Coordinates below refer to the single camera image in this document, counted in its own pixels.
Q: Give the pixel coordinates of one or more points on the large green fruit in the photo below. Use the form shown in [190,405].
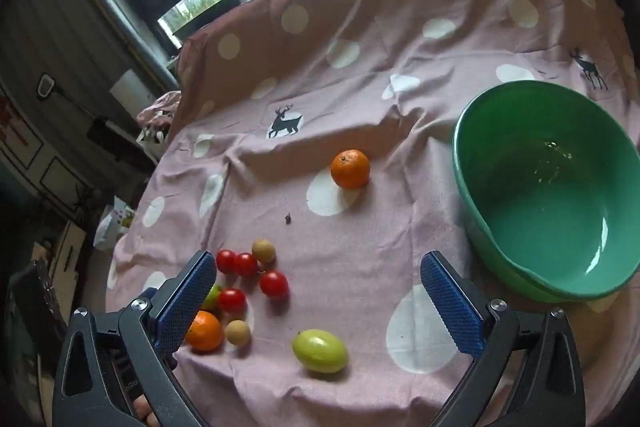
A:
[320,350]

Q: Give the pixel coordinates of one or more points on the small green fruit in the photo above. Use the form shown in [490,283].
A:
[214,299]

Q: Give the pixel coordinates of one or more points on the person's left hand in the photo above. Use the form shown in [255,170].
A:
[144,412]

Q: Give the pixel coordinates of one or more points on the small wall device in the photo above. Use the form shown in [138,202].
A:
[46,86]

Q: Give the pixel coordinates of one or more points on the orange mandarin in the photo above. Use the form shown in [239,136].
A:
[350,168]
[206,332]

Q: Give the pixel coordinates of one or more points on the red cherry tomato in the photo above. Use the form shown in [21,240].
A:
[245,264]
[273,285]
[231,300]
[225,261]

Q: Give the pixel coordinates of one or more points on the black and white patterned cloth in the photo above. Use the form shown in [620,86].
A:
[152,139]

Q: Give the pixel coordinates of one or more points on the tan longan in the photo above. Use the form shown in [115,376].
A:
[237,332]
[263,251]

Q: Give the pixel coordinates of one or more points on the white printed paper bag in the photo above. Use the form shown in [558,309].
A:
[112,222]

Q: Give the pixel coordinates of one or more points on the pink polka dot cloth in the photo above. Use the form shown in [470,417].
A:
[400,107]

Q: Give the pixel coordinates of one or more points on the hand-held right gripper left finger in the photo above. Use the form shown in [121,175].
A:
[185,302]

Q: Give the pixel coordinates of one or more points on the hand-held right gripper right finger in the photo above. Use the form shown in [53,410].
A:
[450,302]

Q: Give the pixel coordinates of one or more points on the green plastic bowl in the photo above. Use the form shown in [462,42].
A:
[540,217]

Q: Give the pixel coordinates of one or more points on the pink crumpled cloth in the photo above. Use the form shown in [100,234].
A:
[160,107]

